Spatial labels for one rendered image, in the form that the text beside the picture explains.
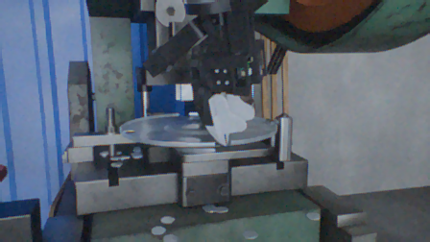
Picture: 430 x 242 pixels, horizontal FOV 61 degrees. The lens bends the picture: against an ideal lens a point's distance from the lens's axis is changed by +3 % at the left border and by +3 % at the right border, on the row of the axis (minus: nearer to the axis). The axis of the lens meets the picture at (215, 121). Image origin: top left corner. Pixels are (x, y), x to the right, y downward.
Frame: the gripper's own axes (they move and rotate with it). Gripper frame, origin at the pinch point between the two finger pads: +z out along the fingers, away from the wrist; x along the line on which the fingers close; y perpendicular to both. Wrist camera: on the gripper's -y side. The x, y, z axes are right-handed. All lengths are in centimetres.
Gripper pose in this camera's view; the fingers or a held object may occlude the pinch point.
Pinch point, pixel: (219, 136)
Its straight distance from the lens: 53.3
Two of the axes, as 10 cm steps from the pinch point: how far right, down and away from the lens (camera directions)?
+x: 4.2, -4.7, 7.7
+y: 9.0, 0.8, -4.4
